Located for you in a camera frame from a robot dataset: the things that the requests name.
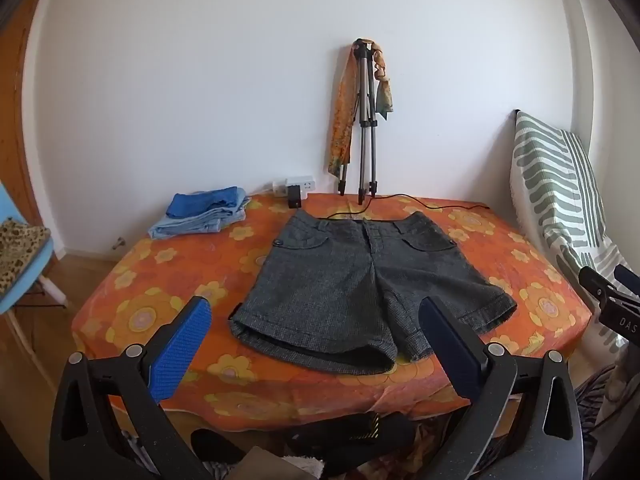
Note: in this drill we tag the orange floral tablecloth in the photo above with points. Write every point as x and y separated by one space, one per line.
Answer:
150 285

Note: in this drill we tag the black cloth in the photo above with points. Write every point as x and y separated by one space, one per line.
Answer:
340 440

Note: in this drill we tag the white power strip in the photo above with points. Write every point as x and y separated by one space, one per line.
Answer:
305 183

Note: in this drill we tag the grey houndstooth short pants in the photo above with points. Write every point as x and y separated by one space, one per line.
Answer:
340 280

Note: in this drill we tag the dark striped cloth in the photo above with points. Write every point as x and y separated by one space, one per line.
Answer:
597 420

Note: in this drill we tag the folded blue cloth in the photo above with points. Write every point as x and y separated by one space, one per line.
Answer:
202 202

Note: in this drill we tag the green white striped cushion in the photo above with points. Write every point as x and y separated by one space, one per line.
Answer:
555 185

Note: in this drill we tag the metal tripod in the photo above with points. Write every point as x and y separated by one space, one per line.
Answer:
371 150

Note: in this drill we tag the orange patterned scarf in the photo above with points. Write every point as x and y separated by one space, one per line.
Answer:
337 135

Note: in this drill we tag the wooden door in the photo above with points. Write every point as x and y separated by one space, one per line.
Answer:
15 110

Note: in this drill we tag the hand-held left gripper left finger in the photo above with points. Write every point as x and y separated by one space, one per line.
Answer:
175 355

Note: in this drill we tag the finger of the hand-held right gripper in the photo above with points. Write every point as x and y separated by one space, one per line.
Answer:
597 287
629 276

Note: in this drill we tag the leopard print cloth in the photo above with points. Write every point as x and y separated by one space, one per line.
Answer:
20 250

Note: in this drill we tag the light blue chair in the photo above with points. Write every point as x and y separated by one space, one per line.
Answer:
25 282

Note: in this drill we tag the folded light blue jeans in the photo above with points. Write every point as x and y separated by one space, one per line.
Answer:
190 227

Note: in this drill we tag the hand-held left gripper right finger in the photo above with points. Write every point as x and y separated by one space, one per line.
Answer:
452 355

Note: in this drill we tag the black power adapter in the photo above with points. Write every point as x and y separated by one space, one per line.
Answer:
294 196

